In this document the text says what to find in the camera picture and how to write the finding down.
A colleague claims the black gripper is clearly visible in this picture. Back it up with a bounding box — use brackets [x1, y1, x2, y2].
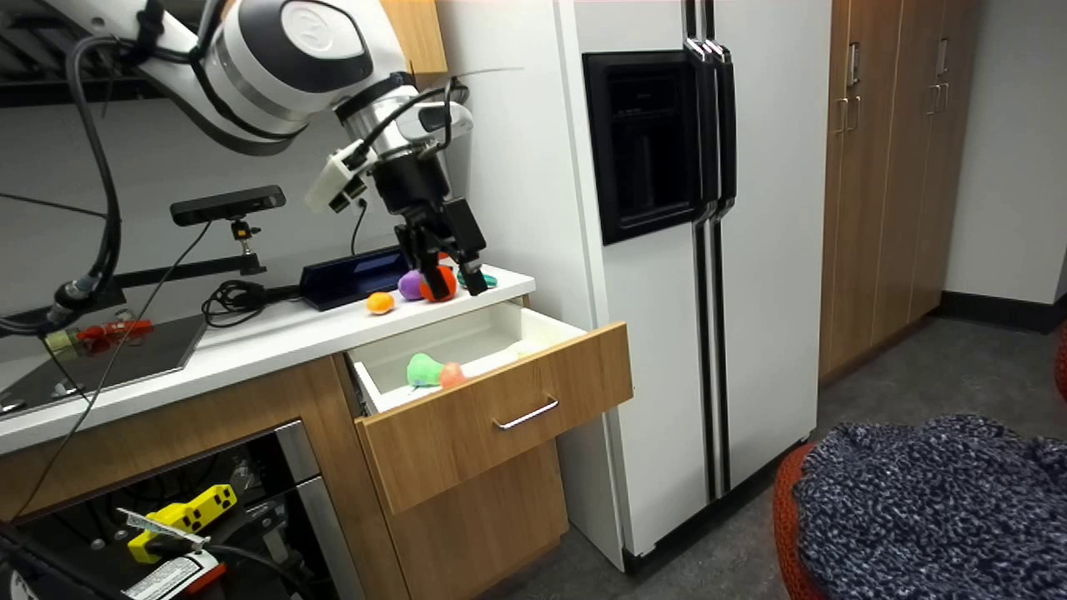
[373, 150, 495, 307]

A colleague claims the wooden front white drawer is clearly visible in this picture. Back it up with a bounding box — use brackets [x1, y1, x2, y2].
[345, 298, 638, 518]

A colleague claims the red tomato plush toy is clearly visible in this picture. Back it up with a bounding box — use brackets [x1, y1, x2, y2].
[417, 255, 459, 307]

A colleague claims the purple plush toy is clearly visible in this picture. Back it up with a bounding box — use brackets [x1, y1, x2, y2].
[393, 267, 430, 305]

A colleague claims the dark rectangular box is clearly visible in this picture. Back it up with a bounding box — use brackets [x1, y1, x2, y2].
[296, 242, 413, 315]

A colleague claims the green plush toy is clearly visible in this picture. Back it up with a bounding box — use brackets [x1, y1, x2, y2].
[405, 349, 448, 391]

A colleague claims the black fridge ice dispenser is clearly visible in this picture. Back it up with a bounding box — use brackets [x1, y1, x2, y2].
[580, 48, 712, 246]

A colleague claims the wooden base cabinet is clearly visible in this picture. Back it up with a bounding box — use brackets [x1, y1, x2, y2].
[0, 354, 578, 600]

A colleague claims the black mat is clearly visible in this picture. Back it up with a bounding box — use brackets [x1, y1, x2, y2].
[0, 315, 211, 412]

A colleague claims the white double door fridge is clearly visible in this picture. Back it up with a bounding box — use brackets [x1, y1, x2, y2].
[435, 0, 832, 578]

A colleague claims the yellow tool under counter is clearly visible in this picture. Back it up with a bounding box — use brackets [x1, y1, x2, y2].
[124, 481, 239, 567]

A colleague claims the pale green toy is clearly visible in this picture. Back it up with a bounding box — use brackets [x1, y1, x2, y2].
[40, 328, 79, 359]

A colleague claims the black range hood grille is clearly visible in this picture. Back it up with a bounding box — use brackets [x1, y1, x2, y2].
[0, 20, 171, 110]

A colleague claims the tall wooden cabinet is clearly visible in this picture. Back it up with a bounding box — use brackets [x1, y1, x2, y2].
[818, 0, 987, 387]

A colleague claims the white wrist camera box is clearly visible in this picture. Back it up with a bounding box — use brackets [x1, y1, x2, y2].
[303, 147, 373, 218]

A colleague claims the silver drawer handle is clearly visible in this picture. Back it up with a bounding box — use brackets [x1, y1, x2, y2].
[491, 395, 562, 432]

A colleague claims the wooden wall cabinet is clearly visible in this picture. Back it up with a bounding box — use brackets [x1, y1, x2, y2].
[377, 0, 449, 81]

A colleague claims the black stereo camera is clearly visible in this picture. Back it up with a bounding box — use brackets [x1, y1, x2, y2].
[167, 185, 290, 230]

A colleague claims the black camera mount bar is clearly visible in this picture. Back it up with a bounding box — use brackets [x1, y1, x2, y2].
[92, 218, 273, 300]

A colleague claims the black fridge door handle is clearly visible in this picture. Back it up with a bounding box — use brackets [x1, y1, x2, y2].
[680, 37, 719, 228]
[711, 39, 739, 221]

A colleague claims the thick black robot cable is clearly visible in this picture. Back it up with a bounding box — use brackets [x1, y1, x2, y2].
[0, 31, 128, 336]

